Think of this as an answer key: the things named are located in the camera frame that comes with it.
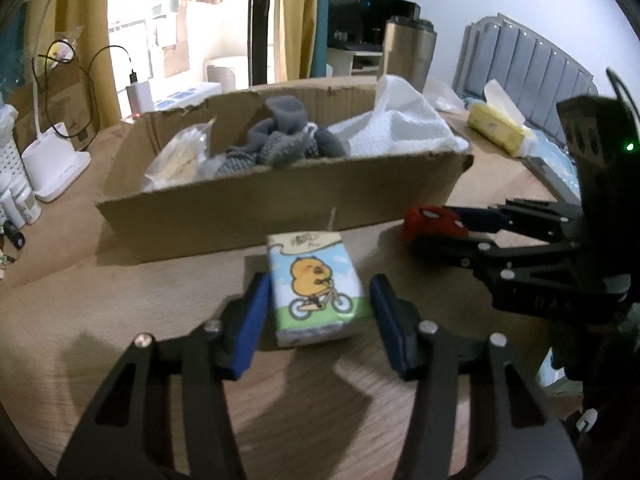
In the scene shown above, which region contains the white ventilated unit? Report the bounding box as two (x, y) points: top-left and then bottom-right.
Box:
(205, 57), (251, 93)

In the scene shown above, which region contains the large black monitor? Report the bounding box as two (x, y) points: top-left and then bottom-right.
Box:
(359, 0), (422, 46)

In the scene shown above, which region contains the wide yellow curtain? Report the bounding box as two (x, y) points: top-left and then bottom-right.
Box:
(25, 0), (121, 121)

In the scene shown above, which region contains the white desk lamp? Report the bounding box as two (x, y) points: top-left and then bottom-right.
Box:
(21, 0), (118, 204)

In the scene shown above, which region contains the brown cardboard box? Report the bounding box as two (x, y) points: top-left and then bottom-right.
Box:
(95, 76), (475, 265)

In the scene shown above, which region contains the large white paper towel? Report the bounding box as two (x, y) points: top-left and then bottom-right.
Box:
(327, 74), (471, 158)

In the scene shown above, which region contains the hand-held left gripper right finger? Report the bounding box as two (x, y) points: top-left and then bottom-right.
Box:
(369, 274), (583, 480)

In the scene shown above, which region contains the plastic bag with white items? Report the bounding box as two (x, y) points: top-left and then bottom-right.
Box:
(425, 77), (468, 113)

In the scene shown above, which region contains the small white yellow ornament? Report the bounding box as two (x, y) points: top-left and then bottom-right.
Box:
(47, 40), (78, 63)

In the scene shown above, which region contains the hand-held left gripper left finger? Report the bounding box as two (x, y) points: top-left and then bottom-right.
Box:
(55, 272), (273, 480)

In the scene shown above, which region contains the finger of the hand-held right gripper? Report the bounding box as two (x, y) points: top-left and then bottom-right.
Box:
(407, 232), (581, 286)
(447, 199), (583, 246)

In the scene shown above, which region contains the steel tumbler with black lid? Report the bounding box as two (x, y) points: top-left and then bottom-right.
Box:
(381, 15), (438, 92)

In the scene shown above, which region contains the cartoon duck tissue pack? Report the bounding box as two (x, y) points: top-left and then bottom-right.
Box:
(266, 230), (373, 348)

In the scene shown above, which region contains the small white bottle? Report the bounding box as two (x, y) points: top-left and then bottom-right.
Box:
(10, 185), (41, 225)
(0, 192), (16, 231)

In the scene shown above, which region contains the black charger cable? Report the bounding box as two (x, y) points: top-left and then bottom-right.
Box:
(30, 42), (138, 153)

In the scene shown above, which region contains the white perforated basket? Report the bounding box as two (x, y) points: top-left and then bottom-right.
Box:
(0, 130), (33, 196)

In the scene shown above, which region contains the black key fob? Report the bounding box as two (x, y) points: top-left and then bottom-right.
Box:
(2, 222), (26, 248)

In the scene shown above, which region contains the white power strip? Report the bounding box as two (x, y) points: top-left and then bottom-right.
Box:
(150, 81), (223, 112)

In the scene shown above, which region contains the clear plastic bag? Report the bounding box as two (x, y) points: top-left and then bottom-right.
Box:
(144, 119), (217, 192)

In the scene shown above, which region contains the black door frame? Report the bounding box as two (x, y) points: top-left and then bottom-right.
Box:
(249, 0), (277, 86)

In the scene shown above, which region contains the white charger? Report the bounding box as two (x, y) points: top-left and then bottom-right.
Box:
(125, 72), (153, 117)

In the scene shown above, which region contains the white computer desk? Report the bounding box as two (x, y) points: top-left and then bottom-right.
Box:
(326, 42), (386, 78)

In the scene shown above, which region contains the grey padded headboard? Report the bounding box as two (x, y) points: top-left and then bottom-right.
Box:
(452, 15), (598, 136)

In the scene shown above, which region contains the light blue bedding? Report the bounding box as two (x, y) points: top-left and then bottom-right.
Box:
(520, 127), (583, 201)

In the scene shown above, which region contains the brown carton behind lamp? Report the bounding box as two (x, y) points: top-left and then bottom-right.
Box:
(7, 62), (121, 153)

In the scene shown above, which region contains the grey patterned sock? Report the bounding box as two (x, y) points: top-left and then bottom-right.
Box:
(212, 147), (261, 177)
(250, 125), (321, 166)

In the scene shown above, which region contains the small black monitor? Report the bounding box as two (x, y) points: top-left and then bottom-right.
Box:
(327, 0), (361, 46)

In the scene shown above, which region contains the narrow yellow curtain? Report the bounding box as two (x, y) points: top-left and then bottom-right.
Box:
(277, 0), (321, 83)

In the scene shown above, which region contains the yellow tissue pack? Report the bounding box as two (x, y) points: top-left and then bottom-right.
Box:
(466, 79), (535, 157)

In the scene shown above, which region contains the plain grey sock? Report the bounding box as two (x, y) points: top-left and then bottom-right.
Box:
(247, 95), (348, 161)

